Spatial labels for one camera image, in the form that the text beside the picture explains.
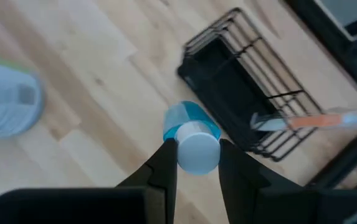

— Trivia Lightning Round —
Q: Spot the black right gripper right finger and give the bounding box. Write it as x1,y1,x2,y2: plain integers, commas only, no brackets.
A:
217,138,303,224

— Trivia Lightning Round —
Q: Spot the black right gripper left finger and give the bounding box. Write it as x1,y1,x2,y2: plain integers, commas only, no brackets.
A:
115,138,179,224

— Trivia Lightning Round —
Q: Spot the blue mouthwash bottle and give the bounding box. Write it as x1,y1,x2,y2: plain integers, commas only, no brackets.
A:
162,100,222,175

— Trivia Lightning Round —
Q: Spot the green white wipes canister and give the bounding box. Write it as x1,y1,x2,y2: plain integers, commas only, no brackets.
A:
0,52,45,140

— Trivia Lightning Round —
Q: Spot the black wire basket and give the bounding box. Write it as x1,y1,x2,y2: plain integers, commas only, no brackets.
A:
177,6,325,162

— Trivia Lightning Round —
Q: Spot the black aluminium frame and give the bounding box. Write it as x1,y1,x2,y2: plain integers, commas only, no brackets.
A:
282,0,357,190

